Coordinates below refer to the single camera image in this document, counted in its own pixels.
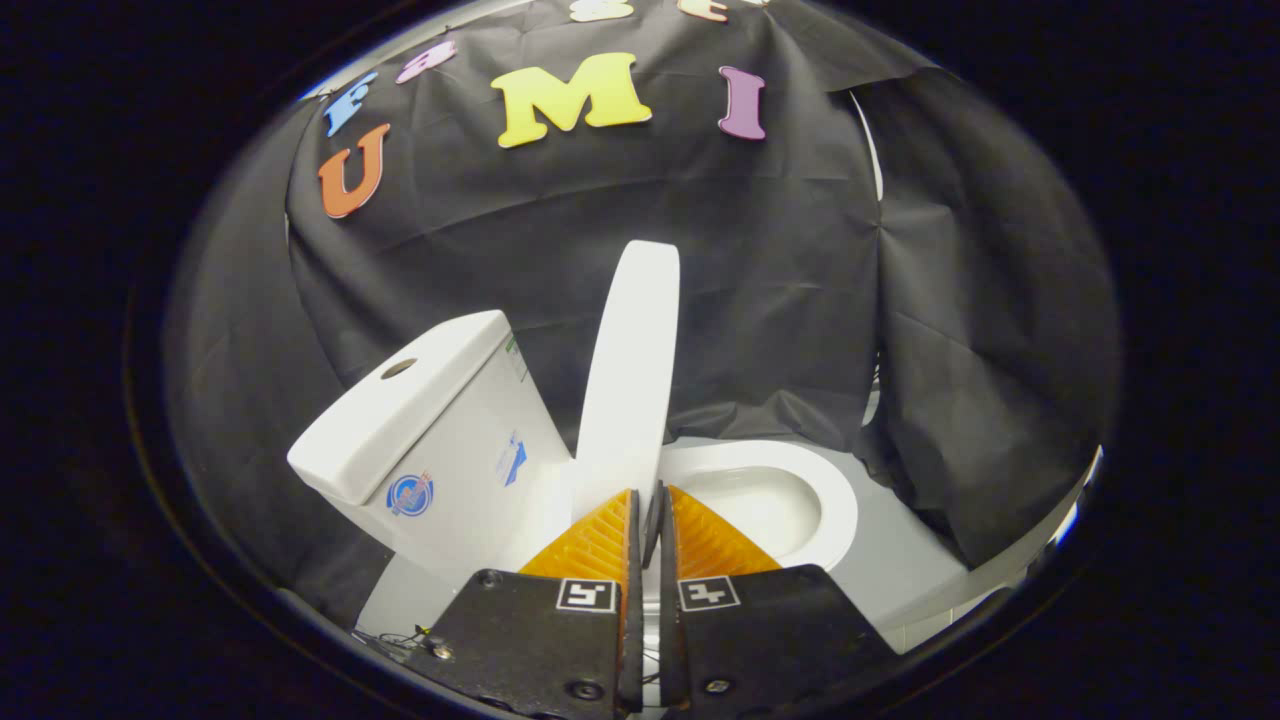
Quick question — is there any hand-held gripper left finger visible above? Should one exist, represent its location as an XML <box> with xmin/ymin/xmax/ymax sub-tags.
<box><xmin>414</xmin><ymin>488</ymin><xmax>646</xmax><ymax>716</ymax></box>

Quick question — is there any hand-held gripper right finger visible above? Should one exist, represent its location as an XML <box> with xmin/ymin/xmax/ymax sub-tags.
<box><xmin>655</xmin><ymin>483</ymin><xmax>897</xmax><ymax>713</ymax></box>

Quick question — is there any white toilet with tank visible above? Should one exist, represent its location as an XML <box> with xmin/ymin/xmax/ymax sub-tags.
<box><xmin>287</xmin><ymin>310</ymin><xmax>859</xmax><ymax>601</ymax></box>

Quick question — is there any white toilet lid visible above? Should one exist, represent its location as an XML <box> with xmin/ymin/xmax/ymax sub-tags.
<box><xmin>572</xmin><ymin>240</ymin><xmax>682</xmax><ymax>523</ymax></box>

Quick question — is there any white toilet seat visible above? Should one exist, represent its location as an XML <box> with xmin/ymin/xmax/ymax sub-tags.
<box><xmin>655</xmin><ymin>440</ymin><xmax>860</xmax><ymax>576</ymax></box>

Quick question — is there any black backdrop cloth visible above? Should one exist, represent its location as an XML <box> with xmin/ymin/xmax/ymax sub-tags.
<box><xmin>165</xmin><ymin>0</ymin><xmax>1121</xmax><ymax>623</ymax></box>

